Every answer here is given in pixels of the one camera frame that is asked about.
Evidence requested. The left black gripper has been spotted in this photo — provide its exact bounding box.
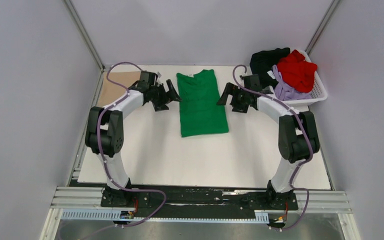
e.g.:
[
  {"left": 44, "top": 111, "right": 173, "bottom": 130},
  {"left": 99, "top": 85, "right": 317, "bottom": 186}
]
[{"left": 149, "top": 79, "right": 183, "bottom": 112}]

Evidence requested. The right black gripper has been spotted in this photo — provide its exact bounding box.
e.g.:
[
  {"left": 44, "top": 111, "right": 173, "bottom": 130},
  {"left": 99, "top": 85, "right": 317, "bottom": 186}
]
[{"left": 217, "top": 82, "right": 250, "bottom": 114}]

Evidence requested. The green t shirt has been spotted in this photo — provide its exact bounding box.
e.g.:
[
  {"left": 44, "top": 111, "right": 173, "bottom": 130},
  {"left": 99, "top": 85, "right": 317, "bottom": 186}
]
[{"left": 176, "top": 69, "right": 229, "bottom": 138}]

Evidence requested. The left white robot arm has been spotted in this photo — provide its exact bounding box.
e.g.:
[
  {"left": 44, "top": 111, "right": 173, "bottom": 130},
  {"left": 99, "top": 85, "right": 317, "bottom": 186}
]
[{"left": 85, "top": 71, "right": 182, "bottom": 207}]

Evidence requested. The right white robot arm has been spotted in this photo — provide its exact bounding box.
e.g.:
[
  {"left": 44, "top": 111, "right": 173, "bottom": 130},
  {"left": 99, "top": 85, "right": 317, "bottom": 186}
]
[{"left": 216, "top": 74, "right": 320, "bottom": 210}]

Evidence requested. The black t shirt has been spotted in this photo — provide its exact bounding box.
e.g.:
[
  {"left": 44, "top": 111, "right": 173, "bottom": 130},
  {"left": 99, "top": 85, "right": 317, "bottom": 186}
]
[{"left": 249, "top": 47, "right": 291, "bottom": 88}]

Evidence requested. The lilac t shirt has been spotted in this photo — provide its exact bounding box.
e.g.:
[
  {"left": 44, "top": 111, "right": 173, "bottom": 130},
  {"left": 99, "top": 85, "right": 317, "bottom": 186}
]
[{"left": 271, "top": 65, "right": 311, "bottom": 101}]

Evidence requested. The folded beige t shirt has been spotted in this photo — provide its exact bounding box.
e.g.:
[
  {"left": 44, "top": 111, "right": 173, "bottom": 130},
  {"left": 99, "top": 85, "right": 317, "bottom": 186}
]
[{"left": 96, "top": 71, "right": 141, "bottom": 107}]

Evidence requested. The red t shirt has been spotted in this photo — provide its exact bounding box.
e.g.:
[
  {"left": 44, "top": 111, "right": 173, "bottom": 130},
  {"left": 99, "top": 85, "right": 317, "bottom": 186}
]
[{"left": 276, "top": 49, "right": 318, "bottom": 94}]

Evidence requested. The white laundry basket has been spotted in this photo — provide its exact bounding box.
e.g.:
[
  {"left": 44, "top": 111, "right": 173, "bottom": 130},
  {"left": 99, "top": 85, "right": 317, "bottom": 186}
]
[{"left": 281, "top": 49, "right": 328, "bottom": 107}]

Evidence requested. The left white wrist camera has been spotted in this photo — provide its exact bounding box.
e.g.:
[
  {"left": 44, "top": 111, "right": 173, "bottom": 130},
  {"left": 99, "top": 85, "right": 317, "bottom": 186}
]
[{"left": 156, "top": 71, "right": 162, "bottom": 84}]

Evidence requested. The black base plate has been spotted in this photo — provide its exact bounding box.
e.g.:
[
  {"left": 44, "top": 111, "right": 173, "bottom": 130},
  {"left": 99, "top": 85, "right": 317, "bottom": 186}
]
[{"left": 100, "top": 184, "right": 299, "bottom": 219}]

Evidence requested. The white slotted cable duct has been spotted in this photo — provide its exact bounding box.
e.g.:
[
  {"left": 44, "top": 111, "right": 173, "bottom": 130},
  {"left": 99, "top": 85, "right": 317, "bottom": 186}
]
[{"left": 60, "top": 209, "right": 270, "bottom": 224}]

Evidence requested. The aluminium frame rail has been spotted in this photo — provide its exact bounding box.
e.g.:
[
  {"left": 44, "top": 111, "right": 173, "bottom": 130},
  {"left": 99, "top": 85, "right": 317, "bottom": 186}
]
[{"left": 50, "top": 186, "right": 352, "bottom": 214}]

